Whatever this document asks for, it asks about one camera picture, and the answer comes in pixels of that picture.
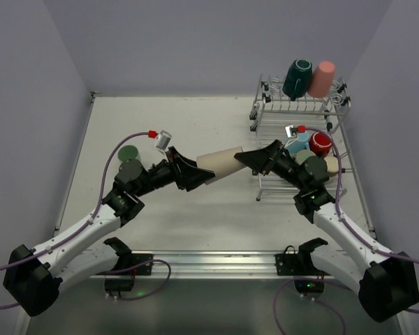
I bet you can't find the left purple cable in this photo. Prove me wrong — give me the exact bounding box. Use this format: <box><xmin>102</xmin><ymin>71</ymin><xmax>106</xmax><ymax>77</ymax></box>
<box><xmin>0</xmin><ymin>129</ymin><xmax>174</xmax><ymax>311</ymax></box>

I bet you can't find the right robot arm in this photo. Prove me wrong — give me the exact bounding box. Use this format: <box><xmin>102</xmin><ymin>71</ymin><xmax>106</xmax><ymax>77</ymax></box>
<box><xmin>234</xmin><ymin>140</ymin><xmax>419</xmax><ymax>322</ymax></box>

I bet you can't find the cream small cup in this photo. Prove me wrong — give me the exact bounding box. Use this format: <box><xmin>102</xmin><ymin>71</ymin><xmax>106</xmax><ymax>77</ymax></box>
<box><xmin>324</xmin><ymin>156</ymin><xmax>339</xmax><ymax>180</ymax></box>

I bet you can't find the aluminium mounting rail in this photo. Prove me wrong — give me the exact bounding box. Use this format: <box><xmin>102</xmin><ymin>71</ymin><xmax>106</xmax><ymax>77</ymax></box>
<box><xmin>31</xmin><ymin>249</ymin><xmax>399</xmax><ymax>281</ymax></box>

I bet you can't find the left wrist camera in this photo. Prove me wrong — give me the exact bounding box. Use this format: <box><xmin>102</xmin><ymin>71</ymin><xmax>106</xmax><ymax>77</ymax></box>
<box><xmin>155</xmin><ymin>131</ymin><xmax>172</xmax><ymax>152</ymax></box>

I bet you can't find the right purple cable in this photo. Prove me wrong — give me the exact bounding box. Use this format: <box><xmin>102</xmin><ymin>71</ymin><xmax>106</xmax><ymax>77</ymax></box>
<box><xmin>272</xmin><ymin>124</ymin><xmax>419</xmax><ymax>335</ymax></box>

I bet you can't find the purple cable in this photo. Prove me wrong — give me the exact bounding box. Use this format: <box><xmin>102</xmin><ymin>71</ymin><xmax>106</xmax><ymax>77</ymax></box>
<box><xmin>0</xmin><ymin>129</ymin><xmax>174</xmax><ymax>311</ymax></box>
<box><xmin>272</xmin><ymin>124</ymin><xmax>419</xmax><ymax>335</ymax></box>

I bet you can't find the light green mug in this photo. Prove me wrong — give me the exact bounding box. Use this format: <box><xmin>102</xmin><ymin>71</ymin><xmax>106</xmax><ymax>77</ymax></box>
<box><xmin>295</xmin><ymin>149</ymin><xmax>315</xmax><ymax>165</ymax></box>

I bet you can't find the green cup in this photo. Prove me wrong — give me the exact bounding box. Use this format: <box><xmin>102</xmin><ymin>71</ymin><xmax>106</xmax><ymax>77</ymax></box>
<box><xmin>117</xmin><ymin>145</ymin><xmax>140</xmax><ymax>162</ymax></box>

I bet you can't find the light blue mug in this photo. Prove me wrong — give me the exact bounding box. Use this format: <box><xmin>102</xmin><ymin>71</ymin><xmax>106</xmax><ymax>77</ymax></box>
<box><xmin>285</xmin><ymin>133</ymin><xmax>310</xmax><ymax>156</ymax></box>

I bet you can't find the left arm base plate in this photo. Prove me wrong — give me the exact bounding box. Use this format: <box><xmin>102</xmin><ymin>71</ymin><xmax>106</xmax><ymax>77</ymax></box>
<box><xmin>104</xmin><ymin>251</ymin><xmax>154</xmax><ymax>278</ymax></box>

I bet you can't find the dark green mug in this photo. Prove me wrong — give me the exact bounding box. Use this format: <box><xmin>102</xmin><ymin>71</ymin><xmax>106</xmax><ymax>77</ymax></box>
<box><xmin>282</xmin><ymin>59</ymin><xmax>313</xmax><ymax>101</ymax></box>

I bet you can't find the beige tall cup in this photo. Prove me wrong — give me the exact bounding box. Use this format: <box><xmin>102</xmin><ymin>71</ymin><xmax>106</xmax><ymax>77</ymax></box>
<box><xmin>196</xmin><ymin>147</ymin><xmax>246</xmax><ymax>185</ymax></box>

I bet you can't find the red mug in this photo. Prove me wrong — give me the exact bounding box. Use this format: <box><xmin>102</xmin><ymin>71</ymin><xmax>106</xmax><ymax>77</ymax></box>
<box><xmin>309</xmin><ymin>132</ymin><xmax>332</xmax><ymax>158</ymax></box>

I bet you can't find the metal dish rack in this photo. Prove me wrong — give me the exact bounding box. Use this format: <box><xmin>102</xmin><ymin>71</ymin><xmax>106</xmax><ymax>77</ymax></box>
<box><xmin>249</xmin><ymin>75</ymin><xmax>362</xmax><ymax>202</ymax></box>

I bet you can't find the pink cup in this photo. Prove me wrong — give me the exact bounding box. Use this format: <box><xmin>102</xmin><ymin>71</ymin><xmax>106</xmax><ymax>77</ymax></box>
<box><xmin>307</xmin><ymin>61</ymin><xmax>336</xmax><ymax>98</ymax></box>

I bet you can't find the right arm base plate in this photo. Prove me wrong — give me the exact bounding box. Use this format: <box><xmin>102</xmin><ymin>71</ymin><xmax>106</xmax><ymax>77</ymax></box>
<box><xmin>274</xmin><ymin>245</ymin><xmax>322</xmax><ymax>276</ymax></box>

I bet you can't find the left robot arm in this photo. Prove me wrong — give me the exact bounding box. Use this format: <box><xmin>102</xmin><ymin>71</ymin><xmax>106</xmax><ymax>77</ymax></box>
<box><xmin>3</xmin><ymin>147</ymin><xmax>216</xmax><ymax>317</ymax></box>

